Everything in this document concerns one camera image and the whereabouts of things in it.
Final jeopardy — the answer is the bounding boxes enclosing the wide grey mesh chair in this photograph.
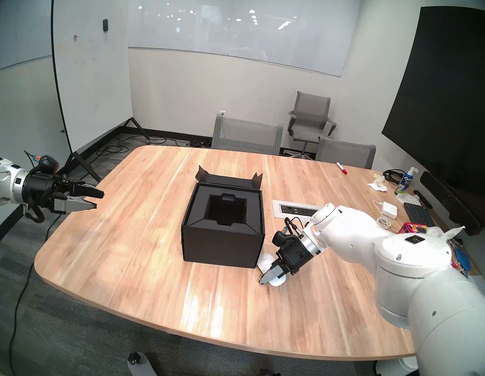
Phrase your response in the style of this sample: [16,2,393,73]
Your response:
[211,113,285,158]

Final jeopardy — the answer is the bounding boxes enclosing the glass wall whiteboard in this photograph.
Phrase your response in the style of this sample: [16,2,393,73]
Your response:
[121,0,361,79]
[0,0,64,94]

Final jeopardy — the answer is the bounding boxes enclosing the rolling whiteboard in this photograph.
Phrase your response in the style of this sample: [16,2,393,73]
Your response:
[28,0,169,188]

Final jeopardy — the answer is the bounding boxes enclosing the grey table outlet panel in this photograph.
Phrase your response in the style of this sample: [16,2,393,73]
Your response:
[270,200,323,224]

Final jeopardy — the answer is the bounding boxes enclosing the white cylindrical floor unit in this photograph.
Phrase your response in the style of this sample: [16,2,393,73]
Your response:
[373,352,420,376]

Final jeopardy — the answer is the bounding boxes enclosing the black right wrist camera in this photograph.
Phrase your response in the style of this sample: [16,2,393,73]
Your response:
[272,227,300,247]

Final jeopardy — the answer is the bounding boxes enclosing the black wall screen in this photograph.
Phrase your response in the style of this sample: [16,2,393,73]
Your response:
[371,0,485,231]

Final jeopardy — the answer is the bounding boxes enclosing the red floral tissue box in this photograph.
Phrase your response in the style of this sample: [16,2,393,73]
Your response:
[394,218,477,274]

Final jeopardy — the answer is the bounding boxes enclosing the white computer mouse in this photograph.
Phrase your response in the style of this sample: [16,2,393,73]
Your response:
[254,254,290,289]

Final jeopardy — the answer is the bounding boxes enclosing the grey swivel armchair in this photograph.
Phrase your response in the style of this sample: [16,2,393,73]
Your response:
[282,91,340,163]

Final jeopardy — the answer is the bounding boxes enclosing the black video soundbar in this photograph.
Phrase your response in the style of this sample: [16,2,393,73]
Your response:
[414,170,485,237]

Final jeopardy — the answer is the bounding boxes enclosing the crumpled white tissue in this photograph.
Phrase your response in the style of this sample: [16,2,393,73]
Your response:
[367,175,390,192]
[396,192,422,207]

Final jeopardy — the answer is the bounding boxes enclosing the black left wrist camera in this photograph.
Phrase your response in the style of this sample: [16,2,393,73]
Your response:
[32,153,61,176]

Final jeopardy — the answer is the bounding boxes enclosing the white charger cable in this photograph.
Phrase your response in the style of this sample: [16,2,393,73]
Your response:
[369,200,406,233]

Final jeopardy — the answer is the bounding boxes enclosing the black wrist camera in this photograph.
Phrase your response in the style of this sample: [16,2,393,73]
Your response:
[272,227,300,247]
[32,153,61,176]

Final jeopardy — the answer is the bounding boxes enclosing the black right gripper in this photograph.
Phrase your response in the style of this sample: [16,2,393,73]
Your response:
[259,233,322,293]

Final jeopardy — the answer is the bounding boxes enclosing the black cardboard box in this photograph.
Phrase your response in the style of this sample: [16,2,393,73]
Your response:
[177,164,273,271]

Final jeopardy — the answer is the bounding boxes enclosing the whiteboard cleaner spray bottle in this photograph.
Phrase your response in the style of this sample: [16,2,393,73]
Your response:
[394,165,419,198]

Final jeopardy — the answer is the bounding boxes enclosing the black keyboard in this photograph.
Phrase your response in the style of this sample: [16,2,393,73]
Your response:
[401,202,438,228]

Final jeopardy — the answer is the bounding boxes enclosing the black coiled cable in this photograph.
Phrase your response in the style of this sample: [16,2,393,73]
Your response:
[381,168,406,185]

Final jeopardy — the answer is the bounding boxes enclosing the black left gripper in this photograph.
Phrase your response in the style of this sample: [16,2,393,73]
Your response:
[20,170,106,219]

